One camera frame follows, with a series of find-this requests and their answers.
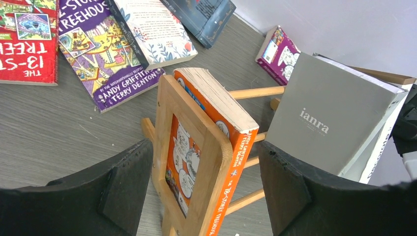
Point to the floral white book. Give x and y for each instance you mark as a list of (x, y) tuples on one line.
[(156, 37)]

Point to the orange treehouse book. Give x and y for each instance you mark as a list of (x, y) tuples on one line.
[(210, 140)]

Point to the purple cartoon book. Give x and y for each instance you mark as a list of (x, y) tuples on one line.
[(278, 55)]

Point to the red treehouse book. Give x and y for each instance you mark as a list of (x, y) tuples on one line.
[(29, 42)]

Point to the grey ianra book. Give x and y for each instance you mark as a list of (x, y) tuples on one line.
[(289, 130)]

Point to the wooden book rack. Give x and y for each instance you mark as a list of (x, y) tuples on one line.
[(159, 134)]

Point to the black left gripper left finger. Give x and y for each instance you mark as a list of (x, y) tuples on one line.
[(105, 199)]

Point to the purple yellow treehouse book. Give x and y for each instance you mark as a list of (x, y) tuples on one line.
[(93, 44)]

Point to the white Decorate book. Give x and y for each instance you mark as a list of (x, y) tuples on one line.
[(381, 136)]

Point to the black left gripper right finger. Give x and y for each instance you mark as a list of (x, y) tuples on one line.
[(303, 200)]

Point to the dark blue book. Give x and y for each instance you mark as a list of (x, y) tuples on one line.
[(205, 19)]

